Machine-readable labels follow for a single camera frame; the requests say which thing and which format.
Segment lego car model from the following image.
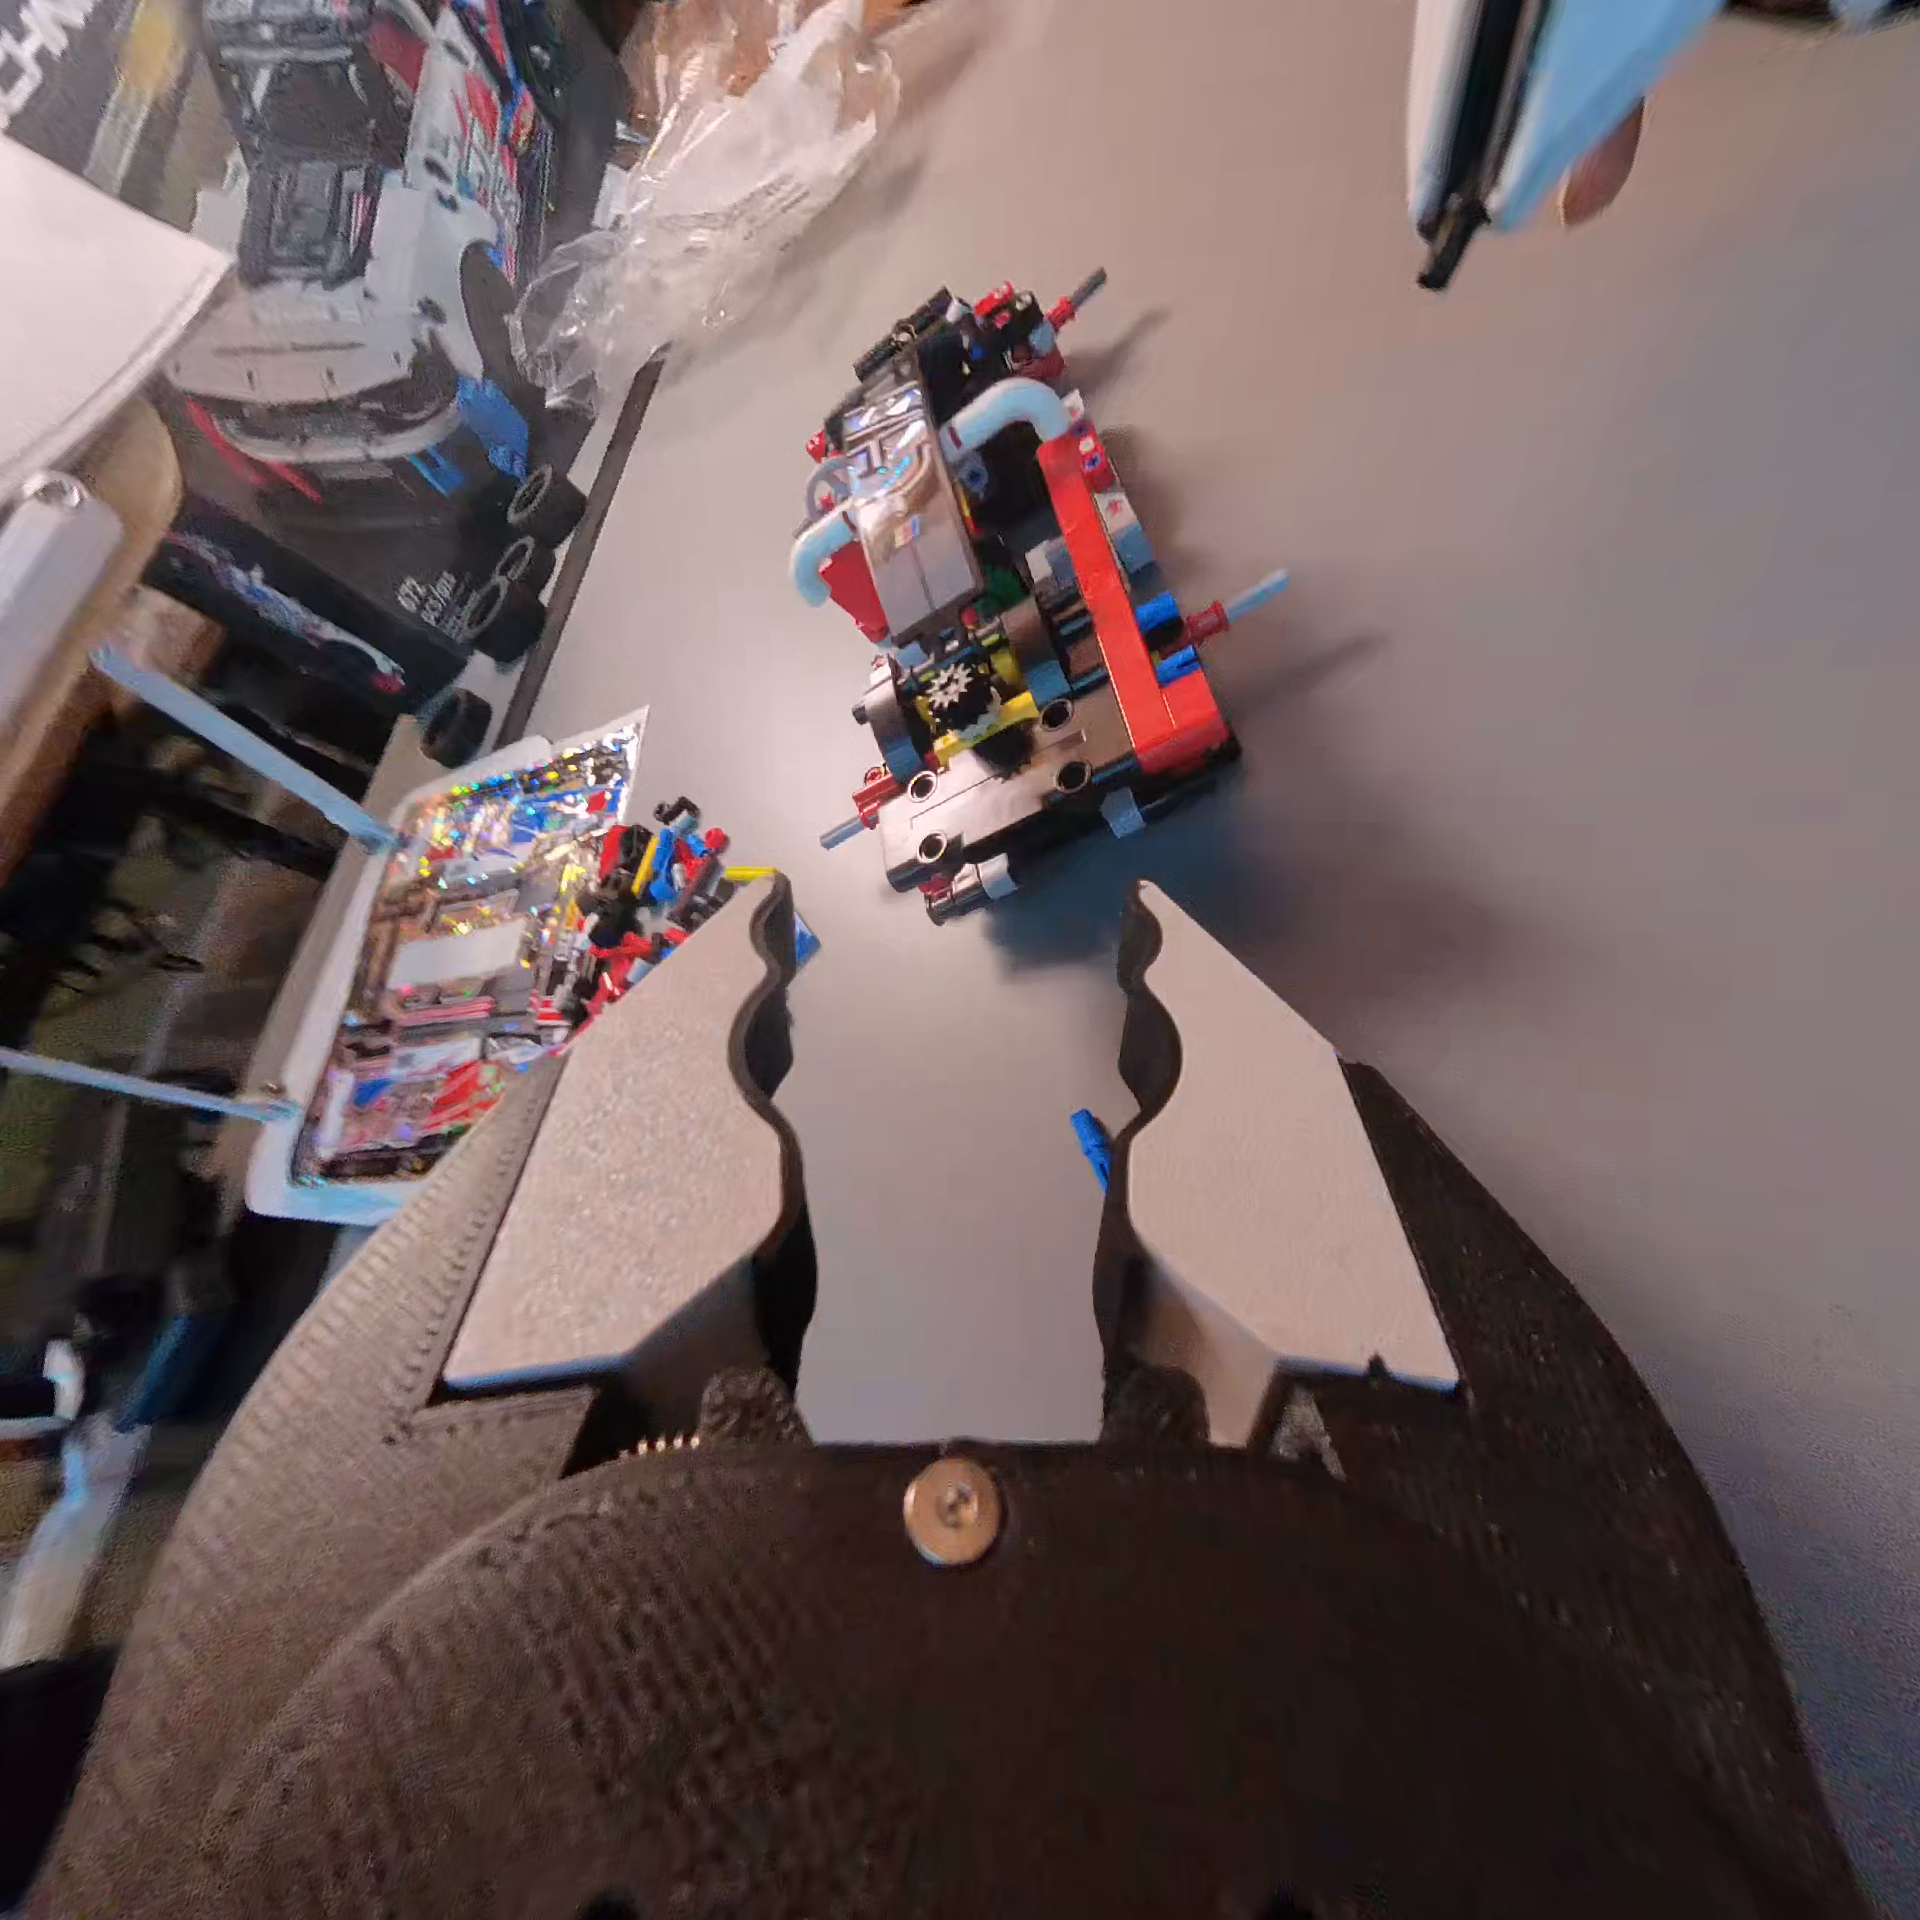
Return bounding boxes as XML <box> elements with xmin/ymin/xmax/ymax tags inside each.
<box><xmin>787</xmin><ymin>267</ymin><xmax>1292</xmax><ymax>924</ymax></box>

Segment black lego set box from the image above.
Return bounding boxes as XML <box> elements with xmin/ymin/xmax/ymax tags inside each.
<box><xmin>8</xmin><ymin>0</ymin><xmax>634</xmax><ymax>706</ymax></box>

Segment holographic sticker sheet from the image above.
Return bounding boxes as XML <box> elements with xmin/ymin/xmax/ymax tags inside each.
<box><xmin>293</xmin><ymin>705</ymin><xmax>653</xmax><ymax>1187</ymax></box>

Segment person's right hand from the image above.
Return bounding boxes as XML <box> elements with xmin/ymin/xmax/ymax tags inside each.
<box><xmin>1557</xmin><ymin>97</ymin><xmax>1649</xmax><ymax>232</ymax></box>

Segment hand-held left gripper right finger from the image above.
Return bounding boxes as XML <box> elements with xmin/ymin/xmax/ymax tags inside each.
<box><xmin>1096</xmin><ymin>880</ymin><xmax>1460</xmax><ymax>1449</ymax></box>

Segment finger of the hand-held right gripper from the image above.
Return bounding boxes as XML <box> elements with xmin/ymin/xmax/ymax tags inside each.
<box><xmin>1408</xmin><ymin>0</ymin><xmax>1547</xmax><ymax>232</ymax></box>
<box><xmin>1482</xmin><ymin>0</ymin><xmax>1731</xmax><ymax>232</ymax></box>

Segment pile of mixed coloured pieces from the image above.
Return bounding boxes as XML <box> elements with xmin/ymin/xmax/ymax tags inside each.
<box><xmin>563</xmin><ymin>795</ymin><xmax>826</xmax><ymax>1037</ymax></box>

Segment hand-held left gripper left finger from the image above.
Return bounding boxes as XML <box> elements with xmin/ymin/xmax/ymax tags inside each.
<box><xmin>442</xmin><ymin>874</ymin><xmax>826</xmax><ymax>1392</ymax></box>

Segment clear plastic bags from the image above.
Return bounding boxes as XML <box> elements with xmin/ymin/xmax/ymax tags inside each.
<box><xmin>510</xmin><ymin>0</ymin><xmax>902</xmax><ymax>422</ymax></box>

